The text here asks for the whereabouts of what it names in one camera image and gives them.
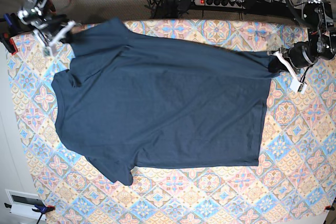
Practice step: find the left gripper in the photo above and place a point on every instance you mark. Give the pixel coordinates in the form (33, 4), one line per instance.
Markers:
(298, 57)

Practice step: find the dark blue t-shirt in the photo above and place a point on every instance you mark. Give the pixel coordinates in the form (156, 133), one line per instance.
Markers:
(132, 100)

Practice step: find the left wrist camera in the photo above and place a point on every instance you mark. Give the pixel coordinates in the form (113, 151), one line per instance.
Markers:
(297, 86)

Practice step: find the red black clamp left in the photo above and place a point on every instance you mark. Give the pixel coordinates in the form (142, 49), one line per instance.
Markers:
(9, 44)

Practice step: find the blue clamp bottom left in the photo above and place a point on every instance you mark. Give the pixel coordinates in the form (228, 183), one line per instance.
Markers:
(42, 208)

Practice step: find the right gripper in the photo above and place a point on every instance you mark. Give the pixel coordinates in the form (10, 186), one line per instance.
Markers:
(51, 30)

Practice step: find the patterned tablecloth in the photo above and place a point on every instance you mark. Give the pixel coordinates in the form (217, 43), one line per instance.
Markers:
(294, 181)

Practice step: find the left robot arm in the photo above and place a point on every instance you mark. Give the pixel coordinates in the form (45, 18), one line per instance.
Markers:
(317, 16)

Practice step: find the red clamp bottom right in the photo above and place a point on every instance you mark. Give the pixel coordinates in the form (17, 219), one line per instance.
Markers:
(329, 208)

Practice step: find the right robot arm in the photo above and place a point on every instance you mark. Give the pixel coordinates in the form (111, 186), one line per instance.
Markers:
(36, 8)

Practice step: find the white floor vent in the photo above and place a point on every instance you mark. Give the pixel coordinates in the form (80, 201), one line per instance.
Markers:
(22, 204)

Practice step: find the white power strip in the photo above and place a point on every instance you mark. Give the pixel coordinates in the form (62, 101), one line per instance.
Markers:
(220, 3)

